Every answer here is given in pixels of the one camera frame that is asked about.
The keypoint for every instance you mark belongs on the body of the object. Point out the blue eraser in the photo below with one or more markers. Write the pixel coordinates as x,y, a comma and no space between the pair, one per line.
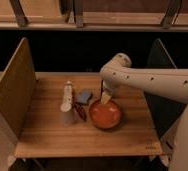
83,97

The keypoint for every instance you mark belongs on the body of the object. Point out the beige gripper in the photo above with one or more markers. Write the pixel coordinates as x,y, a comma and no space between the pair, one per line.
106,96

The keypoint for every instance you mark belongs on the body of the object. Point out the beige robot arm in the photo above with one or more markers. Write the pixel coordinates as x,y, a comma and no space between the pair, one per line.
168,83

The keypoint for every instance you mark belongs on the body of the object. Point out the black cylindrical can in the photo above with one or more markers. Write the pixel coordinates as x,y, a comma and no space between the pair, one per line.
101,88

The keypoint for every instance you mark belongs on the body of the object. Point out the right dark side panel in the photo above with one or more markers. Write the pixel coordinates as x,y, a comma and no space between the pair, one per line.
164,111

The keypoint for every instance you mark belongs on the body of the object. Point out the white glue bottle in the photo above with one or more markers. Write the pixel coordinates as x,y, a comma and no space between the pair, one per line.
68,92

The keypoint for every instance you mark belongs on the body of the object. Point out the wooden shelf rail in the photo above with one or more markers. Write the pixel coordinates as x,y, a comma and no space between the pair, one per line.
95,15

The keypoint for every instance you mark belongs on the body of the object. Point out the orange red bowl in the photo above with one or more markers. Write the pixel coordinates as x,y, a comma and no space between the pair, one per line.
105,116

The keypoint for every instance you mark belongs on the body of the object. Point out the left wooden side panel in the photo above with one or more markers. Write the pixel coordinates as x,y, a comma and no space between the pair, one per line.
17,84

